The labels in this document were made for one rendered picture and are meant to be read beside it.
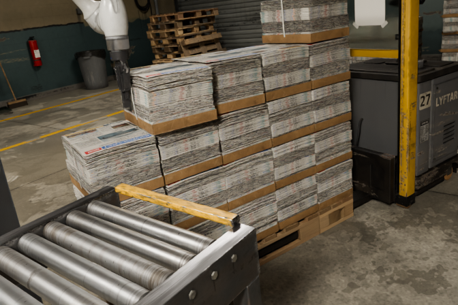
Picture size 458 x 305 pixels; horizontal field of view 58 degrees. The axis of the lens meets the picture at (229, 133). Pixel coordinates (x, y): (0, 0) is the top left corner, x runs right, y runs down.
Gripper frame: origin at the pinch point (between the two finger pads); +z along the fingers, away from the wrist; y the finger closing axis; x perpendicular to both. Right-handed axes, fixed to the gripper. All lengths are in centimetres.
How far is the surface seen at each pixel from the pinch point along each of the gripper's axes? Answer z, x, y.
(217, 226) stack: 62, -27, -18
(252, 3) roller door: -57, -520, 580
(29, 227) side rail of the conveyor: 18, 50, -58
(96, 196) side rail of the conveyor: 17, 32, -52
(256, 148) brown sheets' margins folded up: 31, -53, -19
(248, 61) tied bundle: -10, -51, -18
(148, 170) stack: 26.6, 1.6, -18.6
